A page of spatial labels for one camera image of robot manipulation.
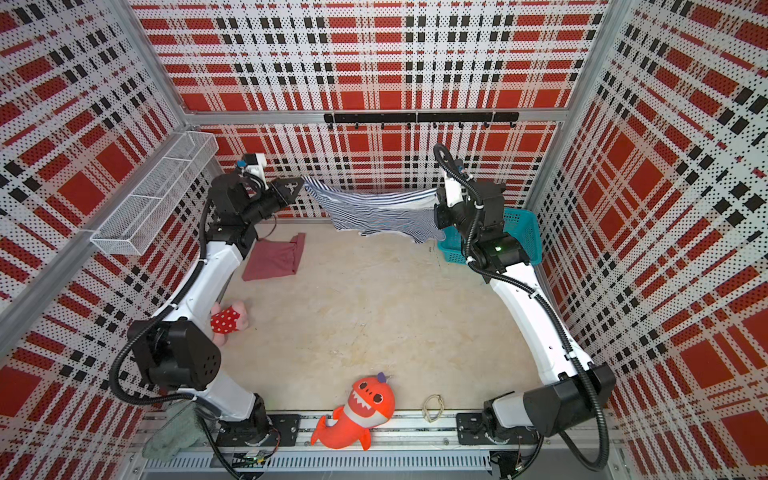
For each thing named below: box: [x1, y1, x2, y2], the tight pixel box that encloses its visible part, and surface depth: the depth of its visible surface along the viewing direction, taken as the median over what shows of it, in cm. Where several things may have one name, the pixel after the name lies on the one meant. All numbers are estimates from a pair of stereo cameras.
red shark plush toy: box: [311, 372, 396, 450], surface depth 72 cm
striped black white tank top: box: [302, 176, 446, 243], surface depth 78 cm
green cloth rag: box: [142, 402, 210, 461], surface depth 73 cm
